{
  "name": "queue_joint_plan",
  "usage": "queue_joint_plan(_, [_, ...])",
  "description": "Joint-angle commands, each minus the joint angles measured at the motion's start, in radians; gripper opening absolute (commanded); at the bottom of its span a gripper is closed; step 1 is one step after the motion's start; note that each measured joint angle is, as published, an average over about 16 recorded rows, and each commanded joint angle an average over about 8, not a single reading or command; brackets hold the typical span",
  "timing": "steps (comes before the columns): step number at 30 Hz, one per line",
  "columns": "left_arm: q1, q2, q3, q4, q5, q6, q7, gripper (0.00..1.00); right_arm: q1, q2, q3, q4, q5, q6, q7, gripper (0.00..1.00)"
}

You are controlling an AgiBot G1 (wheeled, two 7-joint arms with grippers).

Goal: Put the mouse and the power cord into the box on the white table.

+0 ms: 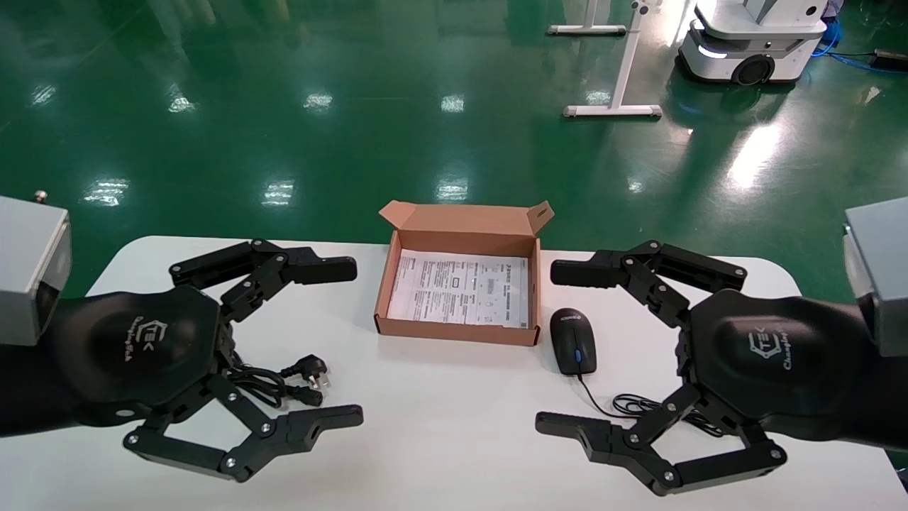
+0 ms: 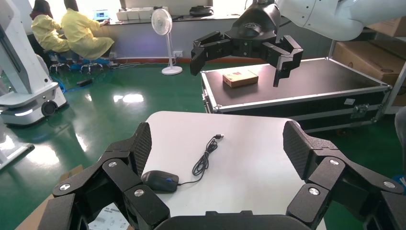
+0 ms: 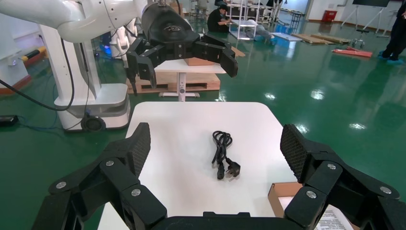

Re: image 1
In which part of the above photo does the black power cable with plug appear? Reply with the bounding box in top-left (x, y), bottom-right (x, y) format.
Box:
top-left (227, 353), bottom-right (332, 411)

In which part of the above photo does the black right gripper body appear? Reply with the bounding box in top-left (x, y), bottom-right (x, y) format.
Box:
top-left (678, 287), bottom-right (878, 442)

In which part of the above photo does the black wired computer mouse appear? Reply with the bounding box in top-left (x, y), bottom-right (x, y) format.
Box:
top-left (550, 307), bottom-right (728, 437)

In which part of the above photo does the printed white paper sheet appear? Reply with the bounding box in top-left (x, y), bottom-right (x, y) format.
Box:
top-left (387, 248), bottom-right (531, 329)

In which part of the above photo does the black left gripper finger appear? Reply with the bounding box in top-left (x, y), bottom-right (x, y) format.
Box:
top-left (123, 376), bottom-right (365, 484)
top-left (170, 238), bottom-right (358, 322)

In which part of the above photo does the blue floor cable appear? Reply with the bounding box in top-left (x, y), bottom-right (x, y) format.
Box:
top-left (812, 18), bottom-right (908, 72)

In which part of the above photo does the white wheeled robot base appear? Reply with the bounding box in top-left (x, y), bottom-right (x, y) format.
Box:
top-left (677, 0), bottom-right (829, 86)

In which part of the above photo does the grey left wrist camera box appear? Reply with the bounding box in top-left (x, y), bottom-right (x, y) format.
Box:
top-left (0, 190), bottom-right (72, 347)

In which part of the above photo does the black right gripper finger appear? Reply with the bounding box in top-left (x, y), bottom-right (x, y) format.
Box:
top-left (535, 383), bottom-right (790, 497)
top-left (550, 239), bottom-right (748, 329)

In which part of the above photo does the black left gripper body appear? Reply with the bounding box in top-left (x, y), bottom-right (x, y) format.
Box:
top-left (48, 285), bottom-right (229, 428)

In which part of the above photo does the open brown cardboard box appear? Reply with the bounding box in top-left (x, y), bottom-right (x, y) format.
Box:
top-left (374, 200), bottom-right (555, 347)

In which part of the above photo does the white table leg stand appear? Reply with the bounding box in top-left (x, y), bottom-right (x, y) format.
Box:
top-left (546, 0), bottom-right (629, 36)
top-left (563, 0), bottom-right (664, 119)

